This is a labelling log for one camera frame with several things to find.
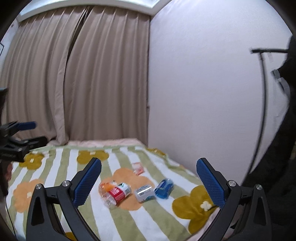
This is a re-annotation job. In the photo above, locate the blue cup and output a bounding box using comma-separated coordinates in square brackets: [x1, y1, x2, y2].
[154, 179, 174, 199]

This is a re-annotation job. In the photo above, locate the pink bed sheet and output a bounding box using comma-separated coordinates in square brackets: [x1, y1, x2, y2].
[46, 138, 145, 149]

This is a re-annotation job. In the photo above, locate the flower striped blanket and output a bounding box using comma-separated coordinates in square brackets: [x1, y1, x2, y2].
[6, 146, 219, 240]

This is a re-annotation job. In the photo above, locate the beige left curtain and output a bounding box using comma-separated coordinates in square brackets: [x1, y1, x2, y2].
[1, 6, 87, 146]

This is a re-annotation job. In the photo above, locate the left bare hand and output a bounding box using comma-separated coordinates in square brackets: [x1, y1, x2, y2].
[1, 161, 13, 196]

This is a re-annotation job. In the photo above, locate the black clothes rack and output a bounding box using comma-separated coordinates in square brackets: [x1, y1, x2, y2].
[246, 48, 288, 176]

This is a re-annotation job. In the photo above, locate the red label clear bottle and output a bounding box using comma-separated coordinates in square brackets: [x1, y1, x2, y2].
[102, 183, 132, 208]

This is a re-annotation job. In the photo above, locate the black hanging coat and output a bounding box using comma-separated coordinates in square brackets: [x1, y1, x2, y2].
[240, 34, 296, 241]

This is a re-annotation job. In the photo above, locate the beige curtain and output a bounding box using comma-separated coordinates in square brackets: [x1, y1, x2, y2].
[1, 6, 87, 146]
[64, 6, 150, 143]

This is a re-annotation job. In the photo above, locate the white grey label cup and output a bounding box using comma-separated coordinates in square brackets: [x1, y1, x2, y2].
[134, 185, 156, 203]

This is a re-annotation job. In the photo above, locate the beige right curtain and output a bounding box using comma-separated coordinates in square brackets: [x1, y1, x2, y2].
[64, 6, 150, 143]

